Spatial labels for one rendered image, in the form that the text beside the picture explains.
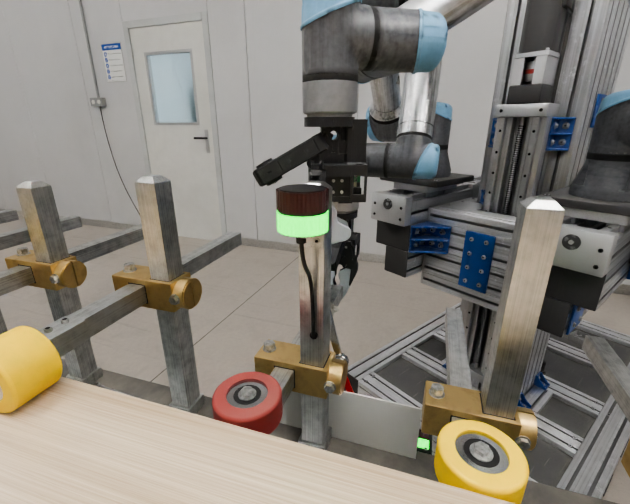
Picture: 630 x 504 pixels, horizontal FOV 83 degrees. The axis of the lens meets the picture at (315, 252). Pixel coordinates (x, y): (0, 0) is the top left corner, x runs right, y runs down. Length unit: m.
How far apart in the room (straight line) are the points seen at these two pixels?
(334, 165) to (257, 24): 3.09
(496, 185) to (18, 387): 1.18
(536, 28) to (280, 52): 2.47
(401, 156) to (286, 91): 2.62
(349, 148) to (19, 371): 0.46
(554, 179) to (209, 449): 1.14
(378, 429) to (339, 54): 0.55
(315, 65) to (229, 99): 3.14
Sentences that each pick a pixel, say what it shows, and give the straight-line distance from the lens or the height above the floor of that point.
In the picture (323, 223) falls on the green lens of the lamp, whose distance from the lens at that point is 0.39.
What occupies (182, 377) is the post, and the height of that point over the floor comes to 0.79.
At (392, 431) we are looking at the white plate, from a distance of 0.64.
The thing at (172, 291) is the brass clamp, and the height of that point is 0.96.
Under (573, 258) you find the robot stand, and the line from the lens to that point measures 0.93.
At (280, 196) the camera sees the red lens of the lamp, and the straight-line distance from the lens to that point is 0.39.
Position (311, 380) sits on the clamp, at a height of 0.85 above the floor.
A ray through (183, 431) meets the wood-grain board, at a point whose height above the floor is 0.90.
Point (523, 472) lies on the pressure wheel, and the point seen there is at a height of 0.91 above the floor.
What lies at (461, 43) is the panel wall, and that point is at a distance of 3.08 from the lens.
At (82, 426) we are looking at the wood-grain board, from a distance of 0.48.
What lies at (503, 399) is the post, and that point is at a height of 0.88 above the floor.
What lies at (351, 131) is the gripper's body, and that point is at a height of 1.19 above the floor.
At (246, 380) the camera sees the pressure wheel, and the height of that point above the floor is 0.91.
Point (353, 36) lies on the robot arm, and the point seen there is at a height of 1.30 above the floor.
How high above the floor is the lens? 1.20
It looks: 20 degrees down
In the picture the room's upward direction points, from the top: straight up
